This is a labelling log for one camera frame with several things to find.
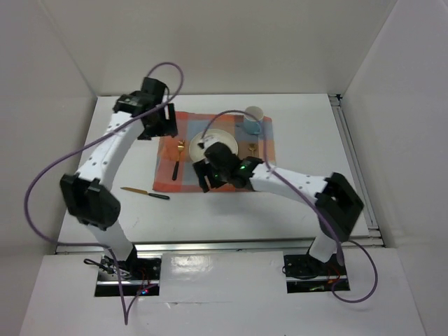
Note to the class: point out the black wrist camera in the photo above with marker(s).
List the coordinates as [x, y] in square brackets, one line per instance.
[154, 88]
[218, 154]

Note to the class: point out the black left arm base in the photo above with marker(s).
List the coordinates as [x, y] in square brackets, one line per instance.
[143, 278]

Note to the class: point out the gold knife black handle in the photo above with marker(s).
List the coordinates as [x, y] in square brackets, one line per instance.
[144, 192]

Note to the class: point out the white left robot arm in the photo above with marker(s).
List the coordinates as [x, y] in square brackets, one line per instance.
[87, 193]

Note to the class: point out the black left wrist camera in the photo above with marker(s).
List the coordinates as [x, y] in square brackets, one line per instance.
[154, 88]

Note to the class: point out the gold fork black handle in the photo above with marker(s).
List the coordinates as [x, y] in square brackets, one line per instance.
[180, 148]

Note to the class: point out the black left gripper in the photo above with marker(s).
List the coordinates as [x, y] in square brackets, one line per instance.
[166, 127]

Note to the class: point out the blue mug white inside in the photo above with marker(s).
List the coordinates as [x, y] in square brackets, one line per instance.
[253, 120]

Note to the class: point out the cream round plate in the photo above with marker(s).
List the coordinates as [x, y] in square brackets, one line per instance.
[197, 154]

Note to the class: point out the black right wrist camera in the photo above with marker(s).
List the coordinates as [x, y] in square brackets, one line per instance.
[218, 154]

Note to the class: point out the aluminium side rail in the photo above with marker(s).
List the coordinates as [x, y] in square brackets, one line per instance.
[357, 164]

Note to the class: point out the orange checkered cloth placemat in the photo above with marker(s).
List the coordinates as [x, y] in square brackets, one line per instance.
[190, 124]

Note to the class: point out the gold spoon black handle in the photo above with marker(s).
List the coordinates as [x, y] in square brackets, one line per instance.
[253, 147]

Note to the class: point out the aluminium front rail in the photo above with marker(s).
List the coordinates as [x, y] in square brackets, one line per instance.
[220, 246]

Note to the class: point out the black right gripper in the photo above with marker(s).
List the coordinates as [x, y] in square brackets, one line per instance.
[204, 169]

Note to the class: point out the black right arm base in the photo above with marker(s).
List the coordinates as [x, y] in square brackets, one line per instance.
[305, 274]

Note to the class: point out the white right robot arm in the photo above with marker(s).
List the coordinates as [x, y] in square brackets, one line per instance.
[333, 199]

